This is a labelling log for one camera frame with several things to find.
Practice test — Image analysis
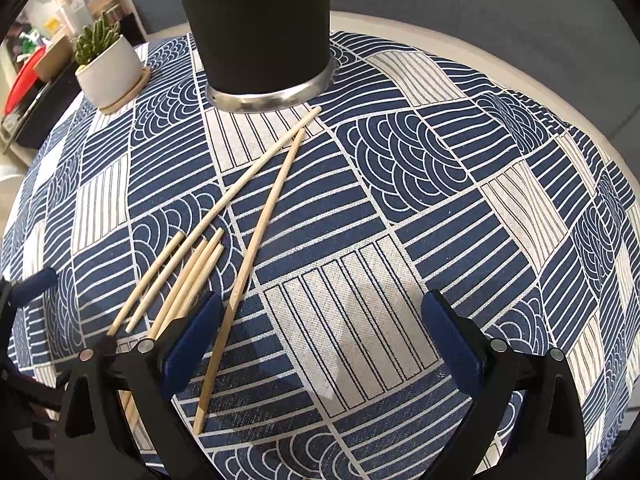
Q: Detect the black side shelf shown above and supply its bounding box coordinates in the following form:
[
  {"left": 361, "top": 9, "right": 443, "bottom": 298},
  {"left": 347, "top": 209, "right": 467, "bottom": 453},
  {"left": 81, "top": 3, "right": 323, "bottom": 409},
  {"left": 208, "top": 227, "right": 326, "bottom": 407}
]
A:
[{"left": 1, "top": 61, "right": 81, "bottom": 150}]

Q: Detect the long wooden chopstick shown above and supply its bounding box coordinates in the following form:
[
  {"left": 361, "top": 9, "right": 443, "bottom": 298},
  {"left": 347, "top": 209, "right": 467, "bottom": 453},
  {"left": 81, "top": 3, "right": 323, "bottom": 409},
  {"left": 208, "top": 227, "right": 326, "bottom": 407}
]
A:
[{"left": 124, "top": 105, "right": 324, "bottom": 335}]

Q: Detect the beige bowl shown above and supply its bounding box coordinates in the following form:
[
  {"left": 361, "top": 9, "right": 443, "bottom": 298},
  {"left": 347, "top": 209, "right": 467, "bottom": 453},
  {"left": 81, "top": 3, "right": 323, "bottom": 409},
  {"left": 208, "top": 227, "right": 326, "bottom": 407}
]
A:
[{"left": 34, "top": 35, "right": 73, "bottom": 84}]

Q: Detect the white pot with cactus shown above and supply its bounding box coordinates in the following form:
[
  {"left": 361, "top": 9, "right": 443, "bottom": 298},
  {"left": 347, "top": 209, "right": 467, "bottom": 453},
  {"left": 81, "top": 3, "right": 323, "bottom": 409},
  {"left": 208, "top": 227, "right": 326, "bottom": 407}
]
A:
[{"left": 75, "top": 13, "right": 142, "bottom": 108}]

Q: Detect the round wooden coaster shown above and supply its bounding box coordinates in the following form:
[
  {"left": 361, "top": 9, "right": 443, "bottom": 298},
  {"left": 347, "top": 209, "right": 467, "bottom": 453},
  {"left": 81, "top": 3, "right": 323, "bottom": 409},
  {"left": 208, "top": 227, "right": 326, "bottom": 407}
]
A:
[{"left": 100, "top": 66, "right": 152, "bottom": 115}]

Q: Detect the blue white patterned tablecloth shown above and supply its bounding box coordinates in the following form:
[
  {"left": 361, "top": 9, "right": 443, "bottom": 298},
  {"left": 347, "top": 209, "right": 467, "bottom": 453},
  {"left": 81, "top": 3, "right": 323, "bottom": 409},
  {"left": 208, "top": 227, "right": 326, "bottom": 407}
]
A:
[{"left": 1, "top": 32, "right": 639, "bottom": 479}]

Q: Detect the black cylindrical utensil holder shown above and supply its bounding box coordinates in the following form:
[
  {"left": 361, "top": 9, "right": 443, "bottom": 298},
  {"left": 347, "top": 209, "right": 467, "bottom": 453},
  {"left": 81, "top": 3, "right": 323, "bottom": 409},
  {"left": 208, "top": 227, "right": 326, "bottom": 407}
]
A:
[{"left": 181, "top": 0, "right": 334, "bottom": 113}]

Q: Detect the grey backdrop cloth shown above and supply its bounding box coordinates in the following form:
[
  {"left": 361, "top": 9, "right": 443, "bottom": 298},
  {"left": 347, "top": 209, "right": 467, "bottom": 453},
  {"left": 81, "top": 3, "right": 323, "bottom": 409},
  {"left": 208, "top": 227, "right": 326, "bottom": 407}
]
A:
[{"left": 132, "top": 0, "right": 639, "bottom": 168}]

